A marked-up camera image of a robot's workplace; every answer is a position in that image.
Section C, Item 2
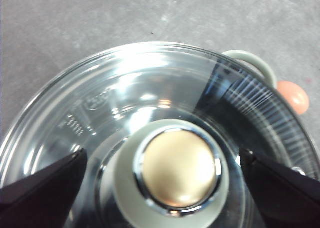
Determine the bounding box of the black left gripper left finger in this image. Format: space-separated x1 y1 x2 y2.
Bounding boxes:
0 147 88 228

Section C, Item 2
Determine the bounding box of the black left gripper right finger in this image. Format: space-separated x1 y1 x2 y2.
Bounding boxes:
240 149 320 228

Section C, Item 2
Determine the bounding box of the pinkish brown egg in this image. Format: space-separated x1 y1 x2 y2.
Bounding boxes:
276 80 311 114

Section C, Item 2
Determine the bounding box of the glass lid with gold knob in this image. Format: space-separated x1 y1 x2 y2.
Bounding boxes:
0 40 320 228

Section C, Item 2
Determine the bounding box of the pale green electric pot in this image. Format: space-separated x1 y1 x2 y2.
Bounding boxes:
221 49 279 89

